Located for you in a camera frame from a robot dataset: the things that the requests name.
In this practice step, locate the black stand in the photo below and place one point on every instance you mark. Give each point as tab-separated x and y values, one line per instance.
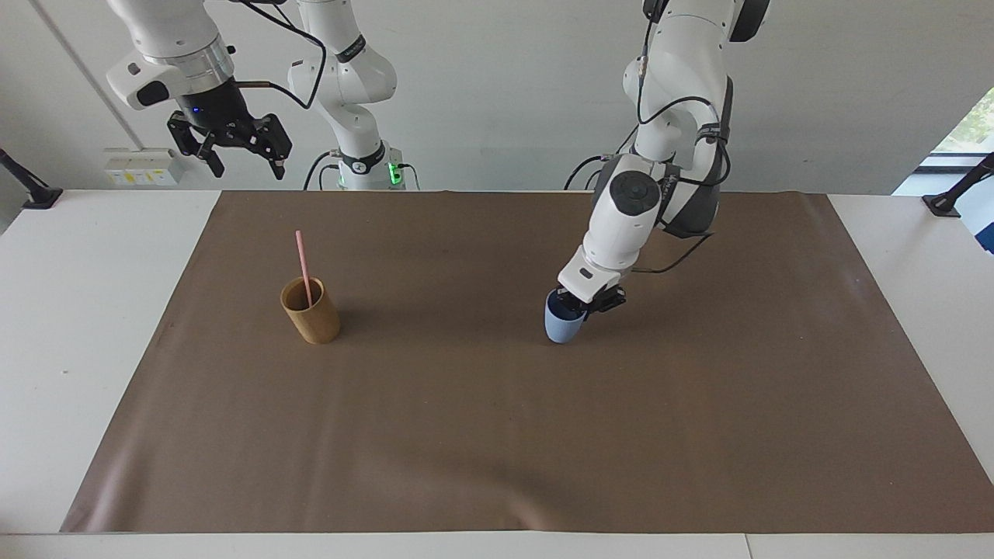
31	188
955	192

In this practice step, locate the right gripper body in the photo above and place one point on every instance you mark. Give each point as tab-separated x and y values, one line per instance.
219	109

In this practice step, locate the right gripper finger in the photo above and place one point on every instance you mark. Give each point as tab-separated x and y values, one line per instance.
191	138
273	140

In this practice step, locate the white wall socket box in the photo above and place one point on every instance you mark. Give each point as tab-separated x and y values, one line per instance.
144	167

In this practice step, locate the blue cup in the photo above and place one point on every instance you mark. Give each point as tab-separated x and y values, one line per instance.
561	328

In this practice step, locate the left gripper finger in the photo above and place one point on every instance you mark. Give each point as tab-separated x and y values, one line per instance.
607	300
568	304

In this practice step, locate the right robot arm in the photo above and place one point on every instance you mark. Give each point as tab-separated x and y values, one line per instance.
351	93

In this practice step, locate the pink straw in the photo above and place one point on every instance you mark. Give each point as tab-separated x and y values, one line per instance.
302	260

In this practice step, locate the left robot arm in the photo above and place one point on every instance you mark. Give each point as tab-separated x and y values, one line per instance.
625	210

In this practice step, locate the window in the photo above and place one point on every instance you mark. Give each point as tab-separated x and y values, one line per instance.
967	132

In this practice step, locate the brown bamboo cup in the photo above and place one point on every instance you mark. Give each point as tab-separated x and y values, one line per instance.
314	320

